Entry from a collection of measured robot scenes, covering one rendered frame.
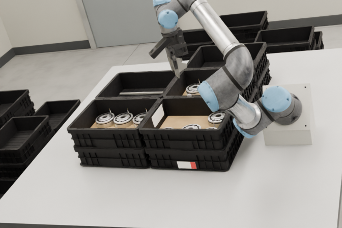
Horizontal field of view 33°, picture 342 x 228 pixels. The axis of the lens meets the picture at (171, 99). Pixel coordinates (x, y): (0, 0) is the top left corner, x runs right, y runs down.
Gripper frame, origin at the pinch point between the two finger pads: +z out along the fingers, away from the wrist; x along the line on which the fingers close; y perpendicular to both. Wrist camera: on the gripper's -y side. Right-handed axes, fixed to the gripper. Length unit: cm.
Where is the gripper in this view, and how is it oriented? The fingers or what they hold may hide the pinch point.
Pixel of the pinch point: (175, 74)
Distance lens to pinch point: 252.9
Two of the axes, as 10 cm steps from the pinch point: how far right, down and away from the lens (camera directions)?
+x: -2.9, -3.8, 8.8
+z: 2.3, 8.6, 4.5
